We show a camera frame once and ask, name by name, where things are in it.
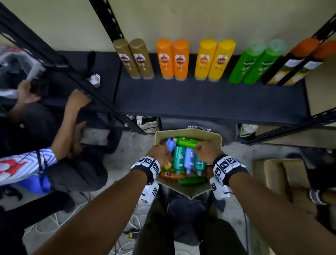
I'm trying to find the person's left hand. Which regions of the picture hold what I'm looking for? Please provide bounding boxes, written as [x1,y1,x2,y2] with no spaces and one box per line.
[146,144,171,166]

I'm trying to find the person's right hand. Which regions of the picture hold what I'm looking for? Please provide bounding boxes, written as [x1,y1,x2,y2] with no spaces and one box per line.
[194,140,225,165]

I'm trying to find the large teal shampoo bottle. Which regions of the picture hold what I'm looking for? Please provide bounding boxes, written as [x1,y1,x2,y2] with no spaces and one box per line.
[173,146,186,174]
[194,155,207,176]

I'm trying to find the large blue shampoo bottle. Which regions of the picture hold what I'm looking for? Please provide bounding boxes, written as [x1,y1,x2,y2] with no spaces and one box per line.
[183,147,195,174]

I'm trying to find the large green shampoo bottle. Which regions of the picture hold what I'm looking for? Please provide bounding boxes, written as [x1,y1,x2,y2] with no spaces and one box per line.
[177,137,200,149]

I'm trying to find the brown cardboard box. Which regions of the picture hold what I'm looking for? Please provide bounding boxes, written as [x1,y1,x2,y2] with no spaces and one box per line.
[154,128,222,199]

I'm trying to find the small gold shampoo bottle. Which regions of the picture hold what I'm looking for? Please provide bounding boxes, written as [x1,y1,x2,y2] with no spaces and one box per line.
[129,38,155,80]
[113,39,142,79]

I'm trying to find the black orange-capped shampoo bottle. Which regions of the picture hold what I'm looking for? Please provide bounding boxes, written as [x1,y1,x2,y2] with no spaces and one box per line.
[261,38,320,85]
[277,40,336,87]

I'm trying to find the person's left forearm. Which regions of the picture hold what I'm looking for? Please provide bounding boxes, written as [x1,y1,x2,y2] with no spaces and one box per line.
[33,171,148,255]

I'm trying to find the person's right forearm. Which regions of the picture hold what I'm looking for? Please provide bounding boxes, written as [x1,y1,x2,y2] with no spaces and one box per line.
[228,172,336,255]

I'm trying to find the person's dark trousers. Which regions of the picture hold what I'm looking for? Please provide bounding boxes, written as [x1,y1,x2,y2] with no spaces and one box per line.
[132,184,249,255]

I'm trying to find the pale cardboard carton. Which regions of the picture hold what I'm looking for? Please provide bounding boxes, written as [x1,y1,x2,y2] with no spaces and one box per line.
[253,158,318,216]

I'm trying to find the left wristband with marker tags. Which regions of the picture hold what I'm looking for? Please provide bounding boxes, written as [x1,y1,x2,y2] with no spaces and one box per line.
[130,156,161,184]

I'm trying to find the wristband with marker tags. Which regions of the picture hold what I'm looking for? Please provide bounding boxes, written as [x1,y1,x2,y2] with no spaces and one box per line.
[130,156,161,184]
[212,155,249,186]

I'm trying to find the right wristband with marker tags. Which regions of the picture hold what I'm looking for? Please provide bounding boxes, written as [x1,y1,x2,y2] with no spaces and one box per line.
[212,155,249,186]

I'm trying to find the black printed bag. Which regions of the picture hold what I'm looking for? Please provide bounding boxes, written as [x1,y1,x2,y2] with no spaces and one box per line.
[160,117,239,145]

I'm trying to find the patterned fabric bag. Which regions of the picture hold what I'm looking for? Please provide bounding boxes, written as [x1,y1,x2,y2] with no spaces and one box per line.
[136,115,160,134]

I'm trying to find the white plastic jug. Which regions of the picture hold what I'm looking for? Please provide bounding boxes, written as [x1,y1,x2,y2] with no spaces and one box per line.
[240,123,259,138]

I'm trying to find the blue plastic stool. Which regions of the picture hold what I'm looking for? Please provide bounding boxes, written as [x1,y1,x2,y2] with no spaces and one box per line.
[14,174,52,195]

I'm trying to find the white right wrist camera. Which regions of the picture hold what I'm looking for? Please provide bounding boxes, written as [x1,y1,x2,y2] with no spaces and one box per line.
[209,176,231,201]

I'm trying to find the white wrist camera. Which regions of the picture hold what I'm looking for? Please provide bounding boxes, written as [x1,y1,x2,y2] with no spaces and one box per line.
[138,181,160,204]
[209,176,231,201]

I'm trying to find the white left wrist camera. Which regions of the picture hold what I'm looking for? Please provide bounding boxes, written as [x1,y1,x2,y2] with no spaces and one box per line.
[138,181,160,204]

